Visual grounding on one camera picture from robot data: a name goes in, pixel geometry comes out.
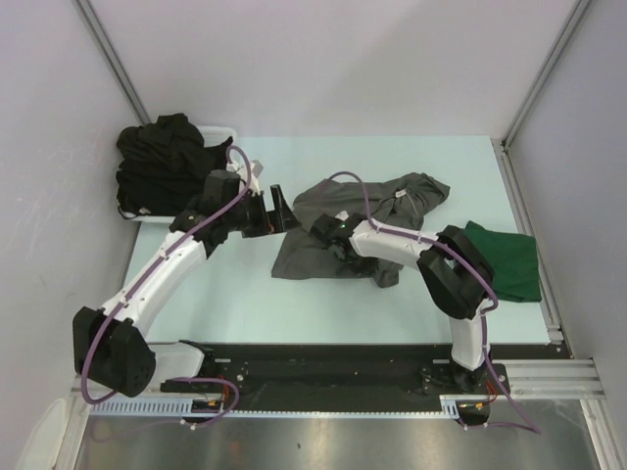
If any black t shirts pile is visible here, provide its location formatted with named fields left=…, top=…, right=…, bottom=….
left=116, top=113, right=234, bottom=219

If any green folded t shirt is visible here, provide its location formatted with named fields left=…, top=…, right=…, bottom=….
left=463, top=221, right=542, bottom=304

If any purple cable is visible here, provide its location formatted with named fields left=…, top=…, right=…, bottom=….
left=328, top=170, right=541, bottom=435
left=80, top=145, right=254, bottom=445

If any grey t shirt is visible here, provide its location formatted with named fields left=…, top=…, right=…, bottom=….
left=271, top=172, right=451, bottom=289

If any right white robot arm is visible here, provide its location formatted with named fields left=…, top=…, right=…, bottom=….
left=310, top=214, right=499, bottom=393

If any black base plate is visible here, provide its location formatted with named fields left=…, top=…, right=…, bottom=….
left=100, top=342, right=573, bottom=415

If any white plastic basket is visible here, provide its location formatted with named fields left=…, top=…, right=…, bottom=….
left=119, top=125, right=237, bottom=225

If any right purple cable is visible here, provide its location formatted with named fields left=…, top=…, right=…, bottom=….
left=328, top=170, right=541, bottom=435

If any aluminium frame rail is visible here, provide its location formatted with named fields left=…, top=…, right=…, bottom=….
left=71, top=356, right=606, bottom=400

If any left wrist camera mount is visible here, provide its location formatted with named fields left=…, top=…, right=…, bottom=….
left=226, top=160, right=264, bottom=194

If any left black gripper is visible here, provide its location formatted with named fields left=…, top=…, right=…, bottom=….
left=223, top=185, right=300, bottom=238

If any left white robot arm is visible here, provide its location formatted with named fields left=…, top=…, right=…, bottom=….
left=72, top=169, right=299, bottom=398

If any light blue cable duct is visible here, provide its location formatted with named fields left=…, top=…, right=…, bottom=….
left=91, top=398, right=459, bottom=420

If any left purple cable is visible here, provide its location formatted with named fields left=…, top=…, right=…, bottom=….
left=80, top=145, right=254, bottom=445

